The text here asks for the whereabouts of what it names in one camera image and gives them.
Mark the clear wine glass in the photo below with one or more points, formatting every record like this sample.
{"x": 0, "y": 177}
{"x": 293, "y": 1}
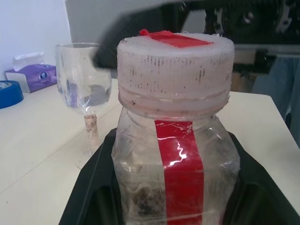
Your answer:
{"x": 77, "y": 70}

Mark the dark grey panel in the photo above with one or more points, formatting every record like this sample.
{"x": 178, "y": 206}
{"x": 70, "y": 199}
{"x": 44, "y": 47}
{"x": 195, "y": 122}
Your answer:
{"x": 82, "y": 21}

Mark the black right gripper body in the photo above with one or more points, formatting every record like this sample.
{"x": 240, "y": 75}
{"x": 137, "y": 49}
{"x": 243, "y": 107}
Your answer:
{"x": 246, "y": 18}

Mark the purple tissue box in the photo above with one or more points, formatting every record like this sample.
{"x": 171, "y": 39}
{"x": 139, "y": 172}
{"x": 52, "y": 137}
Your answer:
{"x": 35, "y": 75}

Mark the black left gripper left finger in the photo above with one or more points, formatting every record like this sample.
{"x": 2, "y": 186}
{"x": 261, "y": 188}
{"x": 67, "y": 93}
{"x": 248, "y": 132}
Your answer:
{"x": 98, "y": 168}

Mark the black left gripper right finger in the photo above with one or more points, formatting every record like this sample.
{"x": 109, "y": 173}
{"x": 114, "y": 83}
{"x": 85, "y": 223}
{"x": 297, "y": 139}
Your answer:
{"x": 257, "y": 192}

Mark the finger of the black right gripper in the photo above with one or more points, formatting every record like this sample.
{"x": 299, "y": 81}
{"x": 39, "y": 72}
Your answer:
{"x": 126, "y": 25}

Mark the white ribbed bottle cap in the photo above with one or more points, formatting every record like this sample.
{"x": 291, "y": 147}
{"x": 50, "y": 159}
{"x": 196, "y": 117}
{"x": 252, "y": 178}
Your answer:
{"x": 173, "y": 68}

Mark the blue tape roll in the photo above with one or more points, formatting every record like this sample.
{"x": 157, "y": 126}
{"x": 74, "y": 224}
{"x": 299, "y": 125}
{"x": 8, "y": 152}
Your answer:
{"x": 9, "y": 93}

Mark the silver metal rail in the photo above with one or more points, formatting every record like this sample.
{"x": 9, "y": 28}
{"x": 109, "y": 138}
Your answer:
{"x": 264, "y": 48}

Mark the person in blue jeans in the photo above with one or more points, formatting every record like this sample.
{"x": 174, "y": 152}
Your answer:
{"x": 286, "y": 84}

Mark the clear plastic bottle red tape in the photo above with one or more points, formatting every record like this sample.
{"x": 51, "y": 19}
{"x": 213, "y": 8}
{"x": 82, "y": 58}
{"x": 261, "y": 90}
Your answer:
{"x": 140, "y": 150}

